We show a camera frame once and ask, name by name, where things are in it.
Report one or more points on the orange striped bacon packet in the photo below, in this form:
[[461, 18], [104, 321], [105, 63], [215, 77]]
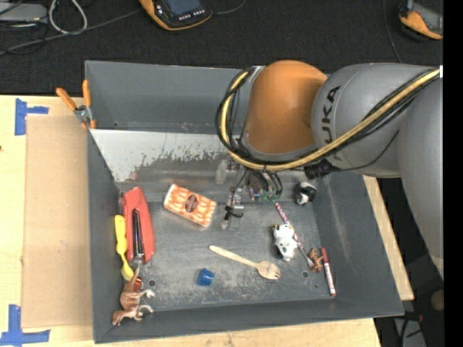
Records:
[[190, 204]]

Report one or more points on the blue plastic cap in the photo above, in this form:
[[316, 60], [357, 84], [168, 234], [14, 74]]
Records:
[[205, 277]]

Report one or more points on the pale wooden spork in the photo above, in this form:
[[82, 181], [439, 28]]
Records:
[[249, 262]]

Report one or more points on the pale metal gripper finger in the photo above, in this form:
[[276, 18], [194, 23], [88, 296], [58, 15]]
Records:
[[222, 174], [237, 222]]

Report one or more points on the black and white toy animal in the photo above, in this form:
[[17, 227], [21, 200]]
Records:
[[304, 193]]

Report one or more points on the red and white marker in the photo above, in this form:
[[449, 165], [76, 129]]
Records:
[[328, 271]]

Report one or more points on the small brown toy animal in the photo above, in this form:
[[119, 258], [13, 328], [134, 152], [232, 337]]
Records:
[[315, 259]]

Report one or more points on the white and black toy cow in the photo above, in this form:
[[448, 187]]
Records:
[[284, 242]]

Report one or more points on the tan toy horse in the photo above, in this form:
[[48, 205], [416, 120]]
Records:
[[129, 296], [128, 314]]

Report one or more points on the brown cardboard board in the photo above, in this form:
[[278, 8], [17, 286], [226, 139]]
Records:
[[54, 222]]

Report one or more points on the red stapler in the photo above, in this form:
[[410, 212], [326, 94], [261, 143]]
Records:
[[143, 226]]

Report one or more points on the grey metal bin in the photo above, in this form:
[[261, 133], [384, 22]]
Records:
[[224, 266]]

